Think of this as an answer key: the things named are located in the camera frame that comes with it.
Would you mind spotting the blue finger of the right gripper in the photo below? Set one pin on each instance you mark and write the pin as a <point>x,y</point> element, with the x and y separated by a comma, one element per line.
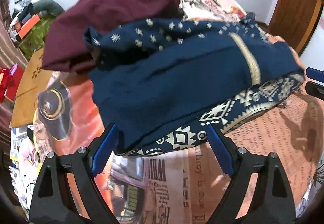
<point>315,74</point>
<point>315,90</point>

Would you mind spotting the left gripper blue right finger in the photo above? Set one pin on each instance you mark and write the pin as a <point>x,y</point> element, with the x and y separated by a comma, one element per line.
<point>224,150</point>

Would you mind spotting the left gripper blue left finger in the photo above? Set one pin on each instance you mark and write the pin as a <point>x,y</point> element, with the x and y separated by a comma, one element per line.
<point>101,148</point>

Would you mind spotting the navy patterned hooded garment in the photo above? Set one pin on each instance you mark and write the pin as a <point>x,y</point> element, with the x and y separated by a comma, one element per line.
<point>163,81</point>

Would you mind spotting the brown wooden door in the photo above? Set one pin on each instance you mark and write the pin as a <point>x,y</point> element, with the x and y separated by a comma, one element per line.
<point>295,21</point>

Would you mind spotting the brown cardboard box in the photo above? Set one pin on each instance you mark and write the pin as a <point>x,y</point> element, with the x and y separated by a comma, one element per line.
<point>33,81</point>

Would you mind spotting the maroon garment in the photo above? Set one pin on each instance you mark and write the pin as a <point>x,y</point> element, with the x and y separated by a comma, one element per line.
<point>65,49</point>

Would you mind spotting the red bag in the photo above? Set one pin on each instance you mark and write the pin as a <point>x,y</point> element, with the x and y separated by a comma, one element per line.
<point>10,80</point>

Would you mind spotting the green patterned cloth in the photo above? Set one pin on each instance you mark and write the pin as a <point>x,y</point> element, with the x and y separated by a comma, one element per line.
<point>35,38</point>

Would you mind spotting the striped curtain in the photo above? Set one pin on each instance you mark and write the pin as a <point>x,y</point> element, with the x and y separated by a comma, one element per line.
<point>9,54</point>

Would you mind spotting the orange box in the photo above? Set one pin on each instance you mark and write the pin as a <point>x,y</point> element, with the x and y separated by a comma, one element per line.
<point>27,23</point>

